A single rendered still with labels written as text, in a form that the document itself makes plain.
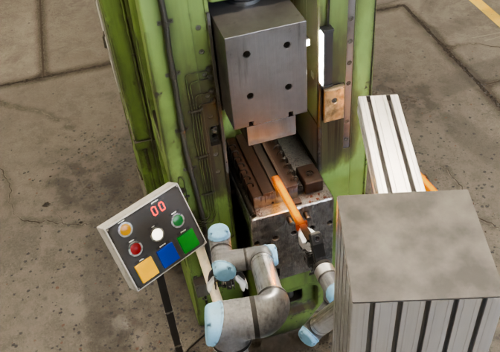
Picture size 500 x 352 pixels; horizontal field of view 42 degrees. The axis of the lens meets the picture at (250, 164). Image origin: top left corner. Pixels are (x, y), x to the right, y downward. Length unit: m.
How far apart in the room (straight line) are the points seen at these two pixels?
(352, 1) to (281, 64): 0.38
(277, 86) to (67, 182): 2.40
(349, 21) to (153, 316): 1.93
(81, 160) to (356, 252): 3.65
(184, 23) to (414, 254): 1.42
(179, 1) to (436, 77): 3.22
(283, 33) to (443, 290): 1.38
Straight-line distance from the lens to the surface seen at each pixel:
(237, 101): 2.39
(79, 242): 4.09
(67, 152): 4.77
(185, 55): 2.40
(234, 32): 2.27
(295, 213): 2.60
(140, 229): 2.47
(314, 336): 2.34
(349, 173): 3.07
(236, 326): 1.78
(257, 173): 2.83
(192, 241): 2.57
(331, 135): 2.86
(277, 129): 2.53
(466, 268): 1.16
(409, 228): 1.20
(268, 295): 1.82
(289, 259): 3.00
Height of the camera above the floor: 2.91
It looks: 42 degrees down
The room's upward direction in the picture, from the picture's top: 5 degrees counter-clockwise
